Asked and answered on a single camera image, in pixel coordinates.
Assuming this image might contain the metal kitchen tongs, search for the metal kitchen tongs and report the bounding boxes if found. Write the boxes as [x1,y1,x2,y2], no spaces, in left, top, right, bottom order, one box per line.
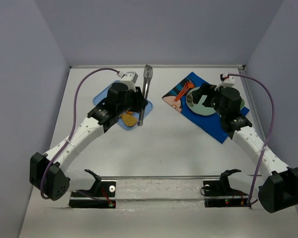
[138,64,153,126]

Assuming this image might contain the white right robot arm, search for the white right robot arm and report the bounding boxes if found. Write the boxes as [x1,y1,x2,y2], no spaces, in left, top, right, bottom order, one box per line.
[186,83,298,213]

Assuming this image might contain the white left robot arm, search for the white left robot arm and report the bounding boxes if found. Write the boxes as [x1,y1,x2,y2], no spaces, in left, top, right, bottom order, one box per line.
[29,81,148,201]

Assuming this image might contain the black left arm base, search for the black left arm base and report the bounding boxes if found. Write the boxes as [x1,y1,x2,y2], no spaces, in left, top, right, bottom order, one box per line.
[69,169,116,209]

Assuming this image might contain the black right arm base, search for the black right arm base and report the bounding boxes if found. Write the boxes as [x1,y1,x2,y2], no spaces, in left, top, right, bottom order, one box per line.
[200,169,248,208]

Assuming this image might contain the seeded tan bread slice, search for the seeded tan bread slice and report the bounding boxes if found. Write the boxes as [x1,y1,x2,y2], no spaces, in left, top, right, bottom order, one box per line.
[121,114,138,127]

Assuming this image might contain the pale green flower plate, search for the pale green flower plate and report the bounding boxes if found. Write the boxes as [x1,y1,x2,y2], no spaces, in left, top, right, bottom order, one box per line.
[186,87,216,116]

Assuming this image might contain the orange plastic fork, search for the orange plastic fork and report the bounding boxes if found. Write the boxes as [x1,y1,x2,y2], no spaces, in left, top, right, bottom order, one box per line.
[174,81,195,102]

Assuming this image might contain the light blue tray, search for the light blue tray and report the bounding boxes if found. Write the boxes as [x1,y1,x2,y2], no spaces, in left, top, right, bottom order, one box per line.
[93,80,153,130]

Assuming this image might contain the blue cartoon placemat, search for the blue cartoon placemat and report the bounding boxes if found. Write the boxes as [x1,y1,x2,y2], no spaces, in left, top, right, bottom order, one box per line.
[161,71,250,144]

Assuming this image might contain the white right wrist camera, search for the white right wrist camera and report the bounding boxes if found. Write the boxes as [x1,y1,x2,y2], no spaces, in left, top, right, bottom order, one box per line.
[215,73,235,91]

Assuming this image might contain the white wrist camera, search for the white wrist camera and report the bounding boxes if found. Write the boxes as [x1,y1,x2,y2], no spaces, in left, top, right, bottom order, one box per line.
[215,73,235,91]
[117,71,138,92]

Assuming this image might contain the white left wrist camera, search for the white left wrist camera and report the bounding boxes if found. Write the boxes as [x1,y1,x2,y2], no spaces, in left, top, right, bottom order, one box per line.
[117,71,138,92]

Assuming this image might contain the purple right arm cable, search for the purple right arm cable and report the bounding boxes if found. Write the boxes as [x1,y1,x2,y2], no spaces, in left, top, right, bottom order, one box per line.
[228,73,275,206]

